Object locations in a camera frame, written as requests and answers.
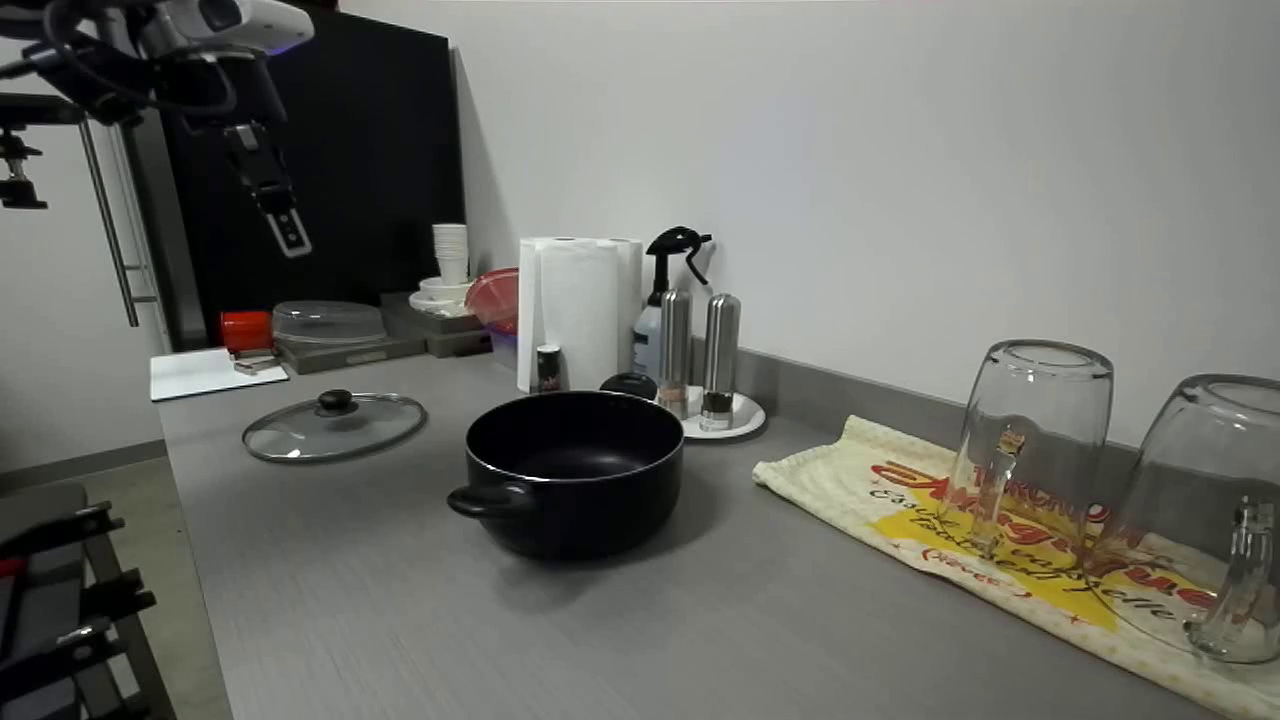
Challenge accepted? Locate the steel pepper grinder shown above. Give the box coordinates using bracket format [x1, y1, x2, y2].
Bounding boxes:
[704, 293, 740, 415]

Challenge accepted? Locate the black panel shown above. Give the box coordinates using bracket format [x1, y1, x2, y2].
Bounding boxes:
[136, 9, 464, 350]

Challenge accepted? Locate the upturned large clear glass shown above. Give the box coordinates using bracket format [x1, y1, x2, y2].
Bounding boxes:
[1106, 374, 1280, 633]

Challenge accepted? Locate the red-lid round container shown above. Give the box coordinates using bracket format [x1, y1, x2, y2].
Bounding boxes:
[271, 301, 388, 353]

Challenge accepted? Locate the clear glass pot lid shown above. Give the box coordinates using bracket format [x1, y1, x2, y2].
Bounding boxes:
[241, 390, 428, 464]

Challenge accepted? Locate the printed cream dish towel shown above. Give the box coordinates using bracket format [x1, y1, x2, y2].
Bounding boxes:
[753, 415, 1280, 720]

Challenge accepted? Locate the small dark spice jar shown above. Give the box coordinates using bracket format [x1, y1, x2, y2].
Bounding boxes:
[531, 343, 565, 391]

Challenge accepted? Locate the white paper towel roll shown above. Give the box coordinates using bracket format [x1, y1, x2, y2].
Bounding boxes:
[514, 238, 639, 391]

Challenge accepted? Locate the white round saucer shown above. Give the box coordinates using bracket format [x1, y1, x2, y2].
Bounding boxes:
[685, 386, 768, 446]

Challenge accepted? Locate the black cooking pot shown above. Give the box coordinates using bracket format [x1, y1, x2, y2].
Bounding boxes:
[448, 391, 685, 559]

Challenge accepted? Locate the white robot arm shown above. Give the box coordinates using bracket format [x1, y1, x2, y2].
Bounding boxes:
[0, 0, 317, 259]

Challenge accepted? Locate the black camera on stand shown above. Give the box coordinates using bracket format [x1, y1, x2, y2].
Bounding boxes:
[0, 91, 81, 207]

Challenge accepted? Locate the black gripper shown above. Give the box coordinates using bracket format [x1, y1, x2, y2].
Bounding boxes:
[219, 123, 311, 259]

